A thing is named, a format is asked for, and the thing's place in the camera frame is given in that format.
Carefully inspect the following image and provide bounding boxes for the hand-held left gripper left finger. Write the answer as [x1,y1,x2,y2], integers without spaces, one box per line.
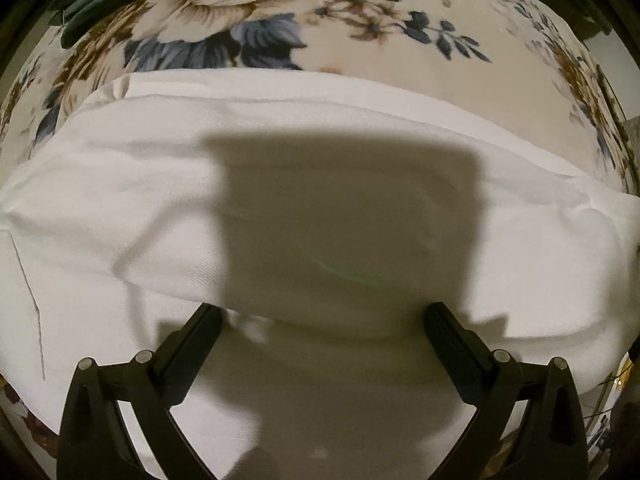
[56,303,224,480]

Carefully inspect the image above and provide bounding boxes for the floral printed blanket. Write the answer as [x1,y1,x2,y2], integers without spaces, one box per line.
[0,0,637,480]

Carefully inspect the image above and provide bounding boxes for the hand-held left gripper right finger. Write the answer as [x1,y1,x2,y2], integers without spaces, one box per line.
[423,302,590,480]

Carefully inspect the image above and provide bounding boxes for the white pants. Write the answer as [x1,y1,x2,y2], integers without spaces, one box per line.
[0,70,640,480]

